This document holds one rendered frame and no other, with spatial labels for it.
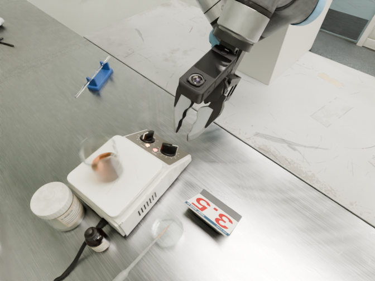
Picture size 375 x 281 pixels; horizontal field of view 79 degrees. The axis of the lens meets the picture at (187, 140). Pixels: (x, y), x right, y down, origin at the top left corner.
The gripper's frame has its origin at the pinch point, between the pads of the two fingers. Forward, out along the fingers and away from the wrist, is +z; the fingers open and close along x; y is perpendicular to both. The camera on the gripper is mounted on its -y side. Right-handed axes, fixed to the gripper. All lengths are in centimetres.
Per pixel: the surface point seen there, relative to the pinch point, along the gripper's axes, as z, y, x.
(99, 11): 12, 94, 129
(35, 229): 21.6, -22.1, 9.5
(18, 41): 15, 11, 75
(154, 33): -6, 39, 41
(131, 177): 5.1, -13.5, 0.0
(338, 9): -76, 285, 0
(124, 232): 12.9, -16.5, -4.3
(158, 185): 6.0, -10.1, -3.7
